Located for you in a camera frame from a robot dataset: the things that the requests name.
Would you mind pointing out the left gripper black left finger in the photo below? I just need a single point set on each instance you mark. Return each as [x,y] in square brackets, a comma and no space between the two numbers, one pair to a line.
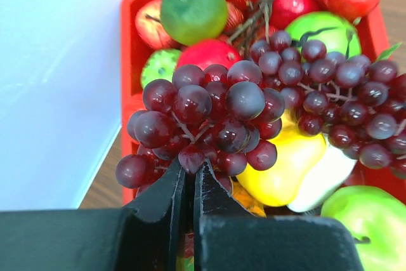
[148,233]

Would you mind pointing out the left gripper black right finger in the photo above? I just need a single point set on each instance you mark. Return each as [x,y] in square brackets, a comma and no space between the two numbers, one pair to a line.
[228,237]

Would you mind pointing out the dark red grape bunch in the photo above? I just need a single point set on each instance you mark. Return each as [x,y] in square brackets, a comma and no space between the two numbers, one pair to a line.
[361,112]

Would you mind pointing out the yellow bell pepper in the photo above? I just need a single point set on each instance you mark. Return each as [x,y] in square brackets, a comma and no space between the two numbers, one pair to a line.
[296,155]

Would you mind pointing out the white garlic bulb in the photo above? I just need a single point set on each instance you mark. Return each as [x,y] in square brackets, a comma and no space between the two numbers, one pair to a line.
[322,180]

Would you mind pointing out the red fruit tray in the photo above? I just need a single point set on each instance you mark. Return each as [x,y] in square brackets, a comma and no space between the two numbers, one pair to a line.
[134,54]

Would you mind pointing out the green custard apple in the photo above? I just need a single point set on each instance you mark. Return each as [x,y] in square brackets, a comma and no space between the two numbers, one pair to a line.
[160,65]

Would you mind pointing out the red bell pepper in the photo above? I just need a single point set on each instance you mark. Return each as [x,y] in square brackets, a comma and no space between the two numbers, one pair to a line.
[208,52]

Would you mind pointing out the red apple at tray left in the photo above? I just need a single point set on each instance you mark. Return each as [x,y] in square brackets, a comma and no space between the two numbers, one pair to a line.
[150,29]

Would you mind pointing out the green lime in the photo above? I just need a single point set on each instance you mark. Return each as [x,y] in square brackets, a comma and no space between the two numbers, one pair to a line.
[191,21]

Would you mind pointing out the green apple at tray back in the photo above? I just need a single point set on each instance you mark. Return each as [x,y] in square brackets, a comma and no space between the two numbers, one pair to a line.
[334,31]

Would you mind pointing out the red pomegranate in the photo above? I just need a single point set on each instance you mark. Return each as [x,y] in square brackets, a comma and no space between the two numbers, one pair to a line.
[285,11]

